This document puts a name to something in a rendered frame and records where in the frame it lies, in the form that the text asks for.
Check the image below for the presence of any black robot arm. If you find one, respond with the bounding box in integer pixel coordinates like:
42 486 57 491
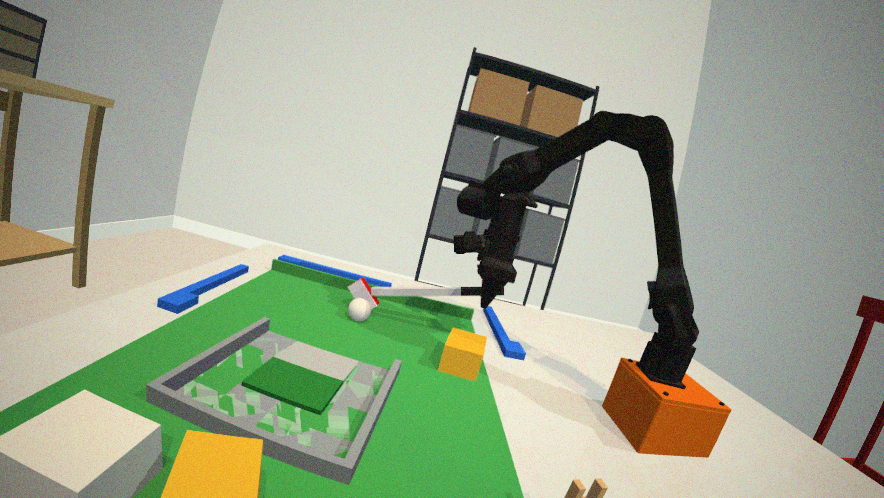
457 110 699 390

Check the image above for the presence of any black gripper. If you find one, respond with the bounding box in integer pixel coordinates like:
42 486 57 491
477 222 520 308

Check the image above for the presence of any green flat mat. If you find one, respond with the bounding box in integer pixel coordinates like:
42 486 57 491
0 269 524 498

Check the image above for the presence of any white golf ball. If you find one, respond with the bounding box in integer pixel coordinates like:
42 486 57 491
348 298 372 322

